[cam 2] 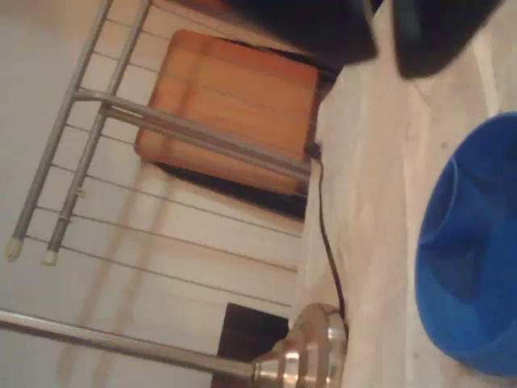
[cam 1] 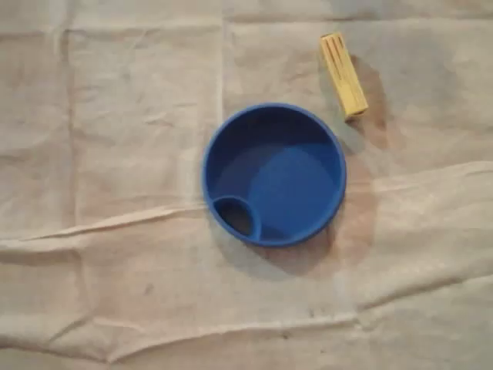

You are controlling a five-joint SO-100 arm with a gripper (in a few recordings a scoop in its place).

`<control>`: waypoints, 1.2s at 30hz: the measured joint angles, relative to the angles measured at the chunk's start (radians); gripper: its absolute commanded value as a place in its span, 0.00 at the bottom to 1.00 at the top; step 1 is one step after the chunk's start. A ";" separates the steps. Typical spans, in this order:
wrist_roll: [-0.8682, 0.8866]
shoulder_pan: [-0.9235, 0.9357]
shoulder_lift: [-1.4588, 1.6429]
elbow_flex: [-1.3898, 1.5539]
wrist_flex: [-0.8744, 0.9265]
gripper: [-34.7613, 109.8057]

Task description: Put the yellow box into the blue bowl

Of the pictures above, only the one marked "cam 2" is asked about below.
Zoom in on blue plastic bowl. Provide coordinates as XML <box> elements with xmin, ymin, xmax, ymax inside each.
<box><xmin>415</xmin><ymin>111</ymin><xmax>517</xmax><ymax>367</ymax></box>

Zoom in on orange wooden stool seat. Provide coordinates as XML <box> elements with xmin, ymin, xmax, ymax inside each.
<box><xmin>134</xmin><ymin>28</ymin><xmax>322</xmax><ymax>196</ymax></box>

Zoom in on beige wrinkled table cloth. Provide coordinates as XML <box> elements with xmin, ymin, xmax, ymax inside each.
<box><xmin>293</xmin><ymin>0</ymin><xmax>517</xmax><ymax>388</ymax></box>

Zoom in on grey metal drying rack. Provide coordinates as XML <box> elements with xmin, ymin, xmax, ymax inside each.
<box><xmin>2</xmin><ymin>0</ymin><xmax>313</xmax><ymax>309</ymax></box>

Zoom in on chrome lamp base with pole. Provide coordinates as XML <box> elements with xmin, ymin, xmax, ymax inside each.
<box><xmin>0</xmin><ymin>302</ymin><xmax>349</xmax><ymax>388</ymax></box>

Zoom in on black thin cable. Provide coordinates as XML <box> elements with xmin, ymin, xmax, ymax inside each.
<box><xmin>303</xmin><ymin>141</ymin><xmax>347</xmax><ymax>320</ymax></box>

